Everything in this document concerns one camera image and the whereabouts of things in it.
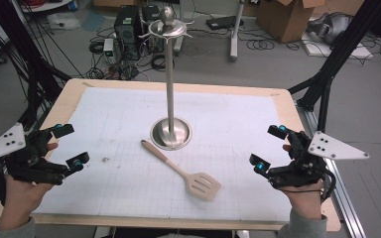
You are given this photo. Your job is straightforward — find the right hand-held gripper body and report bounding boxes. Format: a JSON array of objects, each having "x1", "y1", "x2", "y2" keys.
[{"x1": 267, "y1": 130, "x2": 370, "y2": 191}]

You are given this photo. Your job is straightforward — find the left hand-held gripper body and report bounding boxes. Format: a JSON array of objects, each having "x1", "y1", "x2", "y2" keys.
[{"x1": 0, "y1": 122, "x2": 70, "y2": 186}]

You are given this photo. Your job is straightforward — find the beige slotted spatula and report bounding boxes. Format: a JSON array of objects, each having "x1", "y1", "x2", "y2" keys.
[{"x1": 140, "y1": 139, "x2": 222, "y2": 202}]

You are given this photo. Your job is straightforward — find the steel utensil stand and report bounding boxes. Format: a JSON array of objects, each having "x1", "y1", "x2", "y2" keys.
[{"x1": 138, "y1": 5, "x2": 193, "y2": 152}]

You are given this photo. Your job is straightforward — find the person's right hand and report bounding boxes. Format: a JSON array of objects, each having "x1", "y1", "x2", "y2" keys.
[{"x1": 279, "y1": 144, "x2": 325, "y2": 221}]

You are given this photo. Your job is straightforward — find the person's left hand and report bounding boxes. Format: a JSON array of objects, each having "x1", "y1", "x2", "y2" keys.
[{"x1": 0, "y1": 142, "x2": 61, "y2": 232}]

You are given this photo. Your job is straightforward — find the white grid mat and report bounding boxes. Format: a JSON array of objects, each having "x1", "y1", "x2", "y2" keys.
[{"x1": 33, "y1": 86, "x2": 294, "y2": 223}]

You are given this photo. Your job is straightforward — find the small white box device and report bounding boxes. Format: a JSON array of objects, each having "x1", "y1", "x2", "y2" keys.
[{"x1": 102, "y1": 38, "x2": 115, "y2": 58}]

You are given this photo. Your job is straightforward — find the white metal stand leg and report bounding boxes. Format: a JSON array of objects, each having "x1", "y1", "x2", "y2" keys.
[{"x1": 229, "y1": 0, "x2": 246, "y2": 63}]

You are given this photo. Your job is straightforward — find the clear plastic bag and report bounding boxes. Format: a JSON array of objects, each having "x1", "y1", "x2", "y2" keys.
[{"x1": 48, "y1": 12, "x2": 81, "y2": 32}]

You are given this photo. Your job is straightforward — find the white flat board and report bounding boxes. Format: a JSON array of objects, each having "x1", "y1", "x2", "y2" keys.
[{"x1": 302, "y1": 33, "x2": 375, "y2": 61}]

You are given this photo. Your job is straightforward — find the brown cardboard box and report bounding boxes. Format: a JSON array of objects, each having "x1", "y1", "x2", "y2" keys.
[{"x1": 256, "y1": 0, "x2": 328, "y2": 44}]

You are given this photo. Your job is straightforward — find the grey rounded device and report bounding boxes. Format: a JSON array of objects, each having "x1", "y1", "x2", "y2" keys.
[{"x1": 306, "y1": 12, "x2": 353, "y2": 46}]

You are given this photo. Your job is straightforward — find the black computer tower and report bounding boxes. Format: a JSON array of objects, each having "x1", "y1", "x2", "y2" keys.
[{"x1": 113, "y1": 4, "x2": 143, "y2": 61}]

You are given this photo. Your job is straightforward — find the flat black device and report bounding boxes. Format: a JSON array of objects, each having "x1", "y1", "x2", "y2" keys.
[{"x1": 205, "y1": 15, "x2": 245, "y2": 31}]

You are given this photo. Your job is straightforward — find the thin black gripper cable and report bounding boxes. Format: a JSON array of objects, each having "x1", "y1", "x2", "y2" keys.
[{"x1": 281, "y1": 168, "x2": 337, "y2": 203}]

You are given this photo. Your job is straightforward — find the aluminium rail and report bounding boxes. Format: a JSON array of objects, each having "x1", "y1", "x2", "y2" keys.
[{"x1": 296, "y1": 102, "x2": 366, "y2": 238}]

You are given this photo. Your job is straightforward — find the coiled black floor cable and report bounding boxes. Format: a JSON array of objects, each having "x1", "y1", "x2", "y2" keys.
[{"x1": 246, "y1": 38, "x2": 276, "y2": 52}]

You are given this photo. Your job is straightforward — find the black metal frame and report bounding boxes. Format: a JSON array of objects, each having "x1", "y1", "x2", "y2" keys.
[
  {"x1": 0, "y1": 0, "x2": 72, "y2": 131},
  {"x1": 287, "y1": 0, "x2": 381, "y2": 143}
]

